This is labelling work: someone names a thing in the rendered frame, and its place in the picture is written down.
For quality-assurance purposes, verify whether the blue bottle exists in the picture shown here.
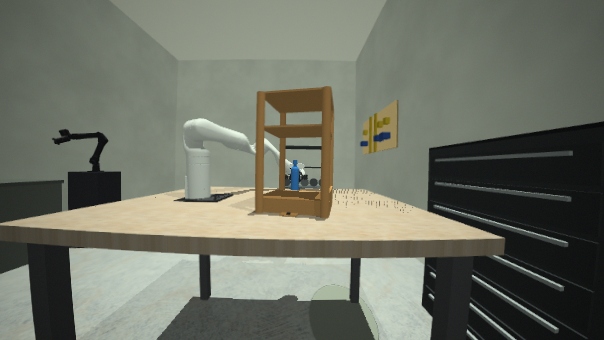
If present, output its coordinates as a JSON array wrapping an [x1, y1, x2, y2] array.
[[291, 160, 299, 191]]

